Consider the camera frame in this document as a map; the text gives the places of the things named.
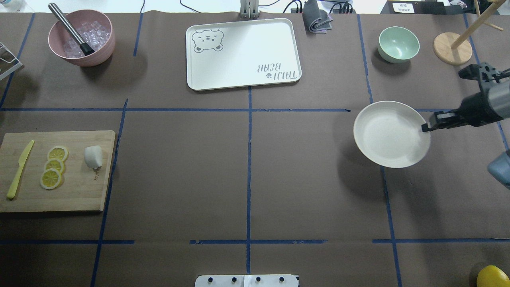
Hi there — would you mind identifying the wooden mug tree stand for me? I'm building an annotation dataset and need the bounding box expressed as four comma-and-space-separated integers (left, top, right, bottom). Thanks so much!
432, 0, 505, 66

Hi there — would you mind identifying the folded grey cloth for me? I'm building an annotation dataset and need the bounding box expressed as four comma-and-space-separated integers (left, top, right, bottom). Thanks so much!
302, 0, 333, 34

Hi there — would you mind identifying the metal black-tipped stirrer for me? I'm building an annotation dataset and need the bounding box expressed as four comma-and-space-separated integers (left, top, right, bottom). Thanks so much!
48, 2, 95, 56

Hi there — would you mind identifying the pink bowl of ice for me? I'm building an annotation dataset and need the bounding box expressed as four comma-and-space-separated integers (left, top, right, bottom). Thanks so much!
49, 10, 116, 67

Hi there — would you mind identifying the white bun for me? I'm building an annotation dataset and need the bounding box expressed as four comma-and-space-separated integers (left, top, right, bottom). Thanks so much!
84, 145, 103, 170

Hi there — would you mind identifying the aluminium frame post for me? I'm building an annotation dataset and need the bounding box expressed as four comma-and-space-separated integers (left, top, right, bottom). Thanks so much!
240, 0, 260, 19

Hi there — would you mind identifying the lemon slice middle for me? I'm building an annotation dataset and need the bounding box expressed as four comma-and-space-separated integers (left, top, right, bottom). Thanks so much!
43, 158, 66, 174

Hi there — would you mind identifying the white wire cup rack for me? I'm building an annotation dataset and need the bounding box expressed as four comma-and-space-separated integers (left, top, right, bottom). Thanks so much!
0, 42, 23, 80

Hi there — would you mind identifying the mint green bowl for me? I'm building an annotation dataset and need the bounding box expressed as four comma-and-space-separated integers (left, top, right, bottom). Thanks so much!
377, 27, 420, 64

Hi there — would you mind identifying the lemon slice far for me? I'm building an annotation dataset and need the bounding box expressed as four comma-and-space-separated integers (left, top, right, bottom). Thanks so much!
47, 146, 69, 162

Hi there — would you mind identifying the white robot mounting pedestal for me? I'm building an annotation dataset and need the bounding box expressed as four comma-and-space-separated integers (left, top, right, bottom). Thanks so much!
194, 274, 300, 287

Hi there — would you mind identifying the lemon slice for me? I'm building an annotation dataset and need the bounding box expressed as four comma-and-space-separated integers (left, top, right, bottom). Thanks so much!
43, 158, 66, 174
40, 169, 63, 190
47, 146, 69, 162

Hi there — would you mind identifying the yellow plastic knife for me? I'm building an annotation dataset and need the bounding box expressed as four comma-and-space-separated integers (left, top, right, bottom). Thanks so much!
6, 140, 35, 200

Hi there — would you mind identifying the yellow lemon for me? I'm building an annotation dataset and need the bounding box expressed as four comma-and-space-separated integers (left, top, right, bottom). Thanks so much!
477, 265, 510, 287

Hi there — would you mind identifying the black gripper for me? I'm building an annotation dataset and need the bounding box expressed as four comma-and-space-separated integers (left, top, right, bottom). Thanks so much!
421, 63, 510, 132

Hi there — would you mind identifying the cream bear serving tray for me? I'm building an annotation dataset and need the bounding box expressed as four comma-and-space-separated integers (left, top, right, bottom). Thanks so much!
186, 18, 302, 91

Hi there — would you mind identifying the lemon slice near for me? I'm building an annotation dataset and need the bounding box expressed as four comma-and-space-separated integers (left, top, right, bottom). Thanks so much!
40, 169, 63, 190

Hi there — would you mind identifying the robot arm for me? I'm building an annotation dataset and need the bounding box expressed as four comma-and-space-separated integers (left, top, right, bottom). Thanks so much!
421, 62, 510, 189

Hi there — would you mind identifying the cream round plate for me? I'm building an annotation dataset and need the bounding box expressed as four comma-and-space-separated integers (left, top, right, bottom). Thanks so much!
353, 100, 431, 168

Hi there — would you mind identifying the bamboo cutting board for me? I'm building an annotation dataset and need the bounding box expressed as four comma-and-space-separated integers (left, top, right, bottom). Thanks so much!
0, 130, 117, 212

